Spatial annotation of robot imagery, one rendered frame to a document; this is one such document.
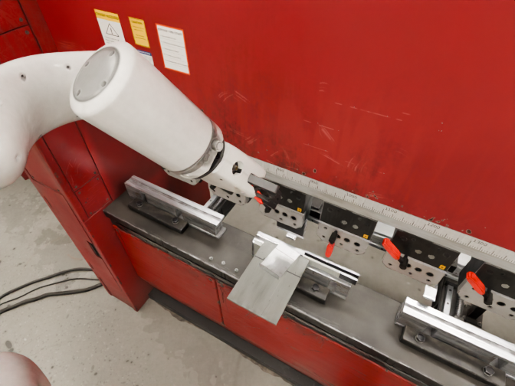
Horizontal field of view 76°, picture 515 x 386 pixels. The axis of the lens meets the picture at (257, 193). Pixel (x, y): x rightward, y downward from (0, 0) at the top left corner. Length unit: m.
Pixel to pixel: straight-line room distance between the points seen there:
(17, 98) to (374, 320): 1.18
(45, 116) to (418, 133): 0.63
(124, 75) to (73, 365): 2.11
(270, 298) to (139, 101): 0.89
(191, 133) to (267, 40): 0.42
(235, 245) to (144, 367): 1.05
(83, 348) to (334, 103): 2.01
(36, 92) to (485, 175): 0.74
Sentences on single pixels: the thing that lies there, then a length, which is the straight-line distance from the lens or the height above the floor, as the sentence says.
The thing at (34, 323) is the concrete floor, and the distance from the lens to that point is 2.57.
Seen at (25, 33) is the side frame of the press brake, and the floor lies 1.63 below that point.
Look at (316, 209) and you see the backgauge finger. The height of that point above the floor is 1.02.
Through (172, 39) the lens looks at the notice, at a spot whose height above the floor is 1.69.
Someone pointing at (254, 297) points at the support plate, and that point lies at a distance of 1.13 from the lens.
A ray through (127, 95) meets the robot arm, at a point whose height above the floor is 1.86.
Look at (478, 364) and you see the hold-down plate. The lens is 1.34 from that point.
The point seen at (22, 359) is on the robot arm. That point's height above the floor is 1.38.
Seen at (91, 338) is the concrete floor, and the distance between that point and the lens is 2.36.
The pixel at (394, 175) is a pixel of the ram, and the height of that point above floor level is 1.50.
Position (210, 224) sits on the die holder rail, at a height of 0.96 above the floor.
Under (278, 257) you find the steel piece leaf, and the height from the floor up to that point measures 1.00.
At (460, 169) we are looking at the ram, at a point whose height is 1.57.
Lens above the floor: 2.01
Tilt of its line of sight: 46 degrees down
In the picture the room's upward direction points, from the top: straight up
